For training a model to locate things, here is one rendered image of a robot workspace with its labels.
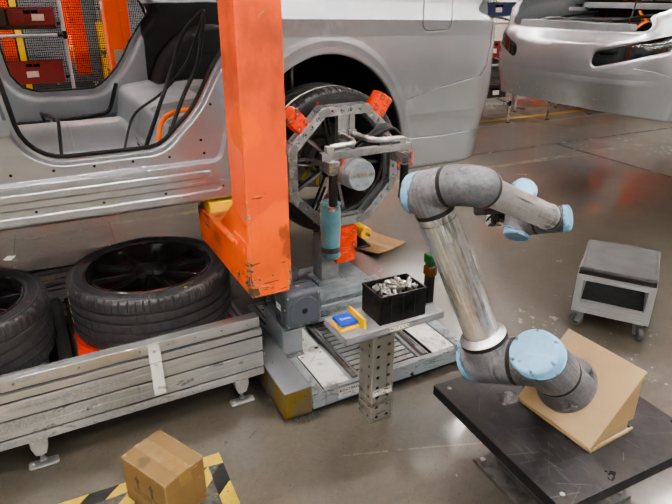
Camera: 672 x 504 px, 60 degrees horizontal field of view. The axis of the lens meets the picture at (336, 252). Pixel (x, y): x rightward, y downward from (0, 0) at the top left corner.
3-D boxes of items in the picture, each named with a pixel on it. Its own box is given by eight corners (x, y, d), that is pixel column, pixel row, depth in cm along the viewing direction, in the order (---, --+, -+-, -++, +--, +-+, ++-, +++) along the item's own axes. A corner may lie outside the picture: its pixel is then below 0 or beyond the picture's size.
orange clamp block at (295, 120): (303, 119, 247) (288, 104, 241) (311, 122, 240) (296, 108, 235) (292, 131, 247) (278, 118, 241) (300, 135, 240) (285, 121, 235)
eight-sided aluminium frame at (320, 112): (387, 211, 284) (392, 97, 262) (395, 215, 279) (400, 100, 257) (285, 231, 261) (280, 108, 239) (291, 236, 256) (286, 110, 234)
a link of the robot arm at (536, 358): (577, 398, 173) (554, 376, 162) (522, 393, 184) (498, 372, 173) (583, 350, 179) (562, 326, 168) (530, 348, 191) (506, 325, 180)
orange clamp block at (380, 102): (373, 115, 262) (383, 97, 261) (383, 118, 256) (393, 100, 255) (362, 107, 258) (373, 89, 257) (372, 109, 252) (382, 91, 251)
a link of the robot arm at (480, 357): (514, 396, 180) (432, 178, 154) (464, 390, 192) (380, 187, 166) (530, 364, 190) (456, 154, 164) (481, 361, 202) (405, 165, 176)
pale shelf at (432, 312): (418, 298, 236) (418, 292, 235) (444, 317, 223) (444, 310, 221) (323, 324, 218) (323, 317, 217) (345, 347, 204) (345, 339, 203)
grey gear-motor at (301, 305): (287, 311, 295) (284, 248, 281) (324, 352, 261) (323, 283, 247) (253, 320, 287) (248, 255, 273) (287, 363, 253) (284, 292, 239)
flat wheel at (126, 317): (181, 267, 299) (176, 224, 289) (262, 313, 256) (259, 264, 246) (49, 312, 256) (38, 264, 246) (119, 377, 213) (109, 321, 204)
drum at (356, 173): (352, 177, 268) (352, 147, 262) (376, 190, 250) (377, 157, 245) (324, 181, 262) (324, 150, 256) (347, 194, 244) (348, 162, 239)
